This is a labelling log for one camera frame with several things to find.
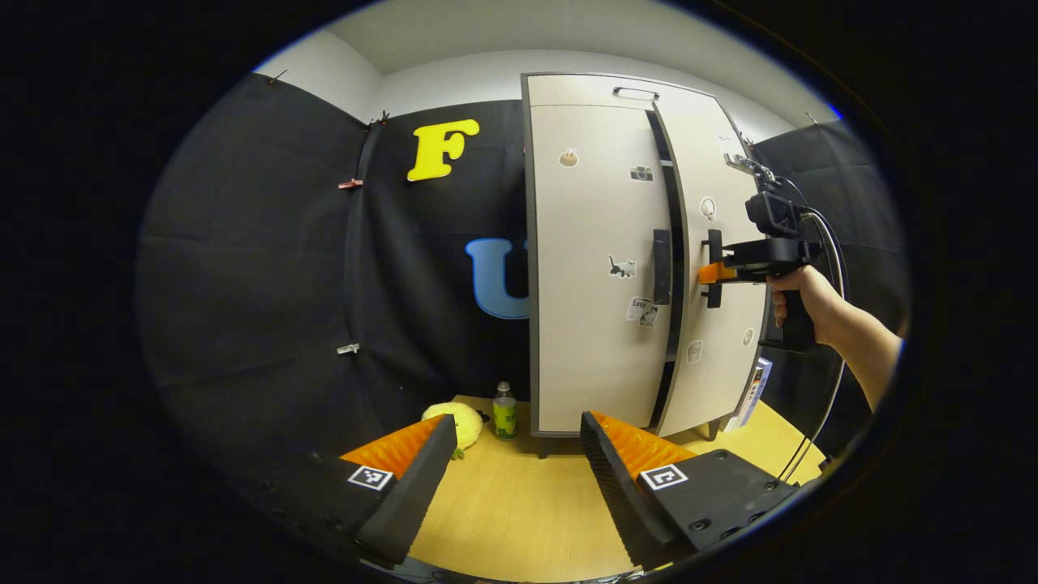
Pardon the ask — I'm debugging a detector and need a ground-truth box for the beige cabinet door camera sticker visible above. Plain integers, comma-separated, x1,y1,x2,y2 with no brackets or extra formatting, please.
529,103,678,433

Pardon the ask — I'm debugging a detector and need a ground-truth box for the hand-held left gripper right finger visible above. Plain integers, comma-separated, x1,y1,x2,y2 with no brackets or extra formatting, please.
579,410,804,571

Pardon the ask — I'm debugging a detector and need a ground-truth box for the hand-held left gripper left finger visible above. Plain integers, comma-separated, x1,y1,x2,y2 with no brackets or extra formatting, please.
243,414,459,569

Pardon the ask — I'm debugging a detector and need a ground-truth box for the white printed carton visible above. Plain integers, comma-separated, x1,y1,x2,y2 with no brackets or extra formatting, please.
724,357,774,433

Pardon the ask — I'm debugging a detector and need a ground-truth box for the beige double-door shoe cabinet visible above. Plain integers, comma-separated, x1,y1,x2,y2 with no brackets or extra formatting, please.
521,71,771,457

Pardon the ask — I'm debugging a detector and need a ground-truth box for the beige cabinet door black-cat sticker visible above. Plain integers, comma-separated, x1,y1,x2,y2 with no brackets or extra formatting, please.
653,88,771,439

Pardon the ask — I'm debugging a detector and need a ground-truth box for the beige cabinet drawer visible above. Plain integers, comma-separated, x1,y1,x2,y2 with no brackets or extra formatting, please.
527,73,723,114

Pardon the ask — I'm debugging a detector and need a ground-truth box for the green drink bottle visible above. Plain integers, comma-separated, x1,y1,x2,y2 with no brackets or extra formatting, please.
493,381,518,440

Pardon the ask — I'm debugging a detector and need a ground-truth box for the black backdrop cloth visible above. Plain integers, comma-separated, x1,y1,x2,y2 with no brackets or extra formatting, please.
136,71,907,487

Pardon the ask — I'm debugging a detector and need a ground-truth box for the yellow plush toy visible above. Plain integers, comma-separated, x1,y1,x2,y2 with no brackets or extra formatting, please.
422,401,485,459

